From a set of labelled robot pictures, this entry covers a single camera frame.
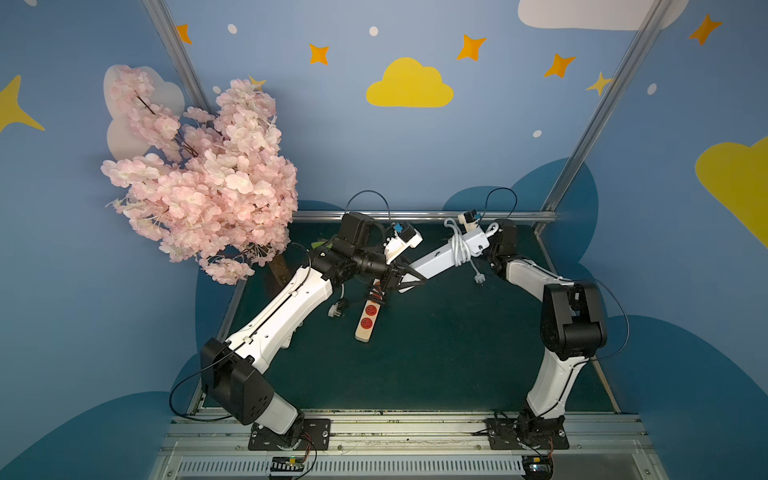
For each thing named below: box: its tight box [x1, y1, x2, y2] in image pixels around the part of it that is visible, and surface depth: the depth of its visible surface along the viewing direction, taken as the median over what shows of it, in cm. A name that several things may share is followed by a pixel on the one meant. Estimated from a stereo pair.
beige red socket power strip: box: [355, 278, 381, 343], surface depth 93 cm
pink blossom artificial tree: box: [101, 66, 298, 285], surface depth 60 cm
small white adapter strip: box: [410, 229, 490, 280], surface depth 65 cm
